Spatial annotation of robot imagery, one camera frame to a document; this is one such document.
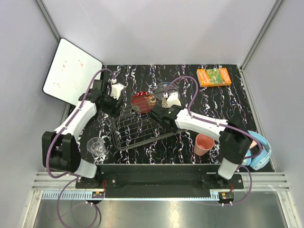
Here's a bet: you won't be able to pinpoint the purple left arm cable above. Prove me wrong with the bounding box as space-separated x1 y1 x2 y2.
46 68 117 228

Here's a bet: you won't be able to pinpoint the clear glass plate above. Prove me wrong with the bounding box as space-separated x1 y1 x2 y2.
155 82 179 100

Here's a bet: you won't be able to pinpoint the red floral plate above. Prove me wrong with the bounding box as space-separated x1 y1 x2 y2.
131 91 157 114

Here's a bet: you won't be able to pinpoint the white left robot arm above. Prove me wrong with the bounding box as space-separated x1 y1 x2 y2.
42 94 124 188

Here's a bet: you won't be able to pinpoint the pink small box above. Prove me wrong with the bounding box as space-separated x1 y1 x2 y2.
249 141 257 149

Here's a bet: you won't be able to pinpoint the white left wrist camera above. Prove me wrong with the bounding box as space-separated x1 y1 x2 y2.
110 83 125 100

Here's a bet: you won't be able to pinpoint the beige patterned bowl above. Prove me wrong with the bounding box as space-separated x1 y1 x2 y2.
161 97 168 108

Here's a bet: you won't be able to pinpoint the clear drinking glass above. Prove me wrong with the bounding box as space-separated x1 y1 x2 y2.
86 137 107 157

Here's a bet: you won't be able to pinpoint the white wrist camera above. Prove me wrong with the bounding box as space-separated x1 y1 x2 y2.
167 92 181 108
110 83 125 100

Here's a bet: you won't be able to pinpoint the pink plastic cup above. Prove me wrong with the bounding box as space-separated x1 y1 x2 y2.
194 134 215 156

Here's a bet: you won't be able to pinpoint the aluminium cable rail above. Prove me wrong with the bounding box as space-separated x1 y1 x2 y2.
42 190 219 201

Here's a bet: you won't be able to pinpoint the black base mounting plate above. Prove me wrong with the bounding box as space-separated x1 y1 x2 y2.
76 164 244 194

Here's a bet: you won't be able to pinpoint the white board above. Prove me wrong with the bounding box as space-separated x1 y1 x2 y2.
42 38 103 105

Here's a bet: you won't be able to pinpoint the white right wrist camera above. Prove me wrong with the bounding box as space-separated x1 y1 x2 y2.
167 92 181 108

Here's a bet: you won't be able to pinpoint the orange green book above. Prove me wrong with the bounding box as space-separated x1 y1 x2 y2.
197 68 232 87

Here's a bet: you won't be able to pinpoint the light blue headphones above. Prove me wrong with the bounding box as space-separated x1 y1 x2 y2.
242 130 272 171

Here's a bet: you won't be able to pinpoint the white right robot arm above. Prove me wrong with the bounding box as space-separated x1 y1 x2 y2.
149 105 253 188

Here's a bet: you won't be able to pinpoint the wire dish rack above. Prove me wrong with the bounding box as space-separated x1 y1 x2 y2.
110 98 184 151

